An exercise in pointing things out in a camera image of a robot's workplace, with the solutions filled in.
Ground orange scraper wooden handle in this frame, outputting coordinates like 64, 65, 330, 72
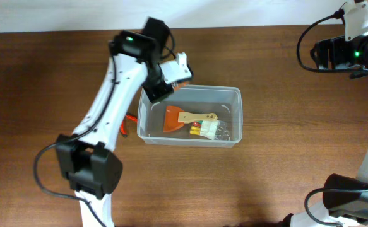
163, 105, 218, 133

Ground red handled cutting pliers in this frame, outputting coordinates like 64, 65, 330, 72
119, 112, 138, 137

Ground clear plastic container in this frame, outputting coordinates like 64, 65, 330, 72
137, 85, 243, 148

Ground pack of coloured bits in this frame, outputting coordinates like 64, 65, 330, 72
189, 120, 230, 141

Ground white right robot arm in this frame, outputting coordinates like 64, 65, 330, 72
280, 1, 368, 227

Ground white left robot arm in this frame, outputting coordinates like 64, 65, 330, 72
52, 18, 193, 226

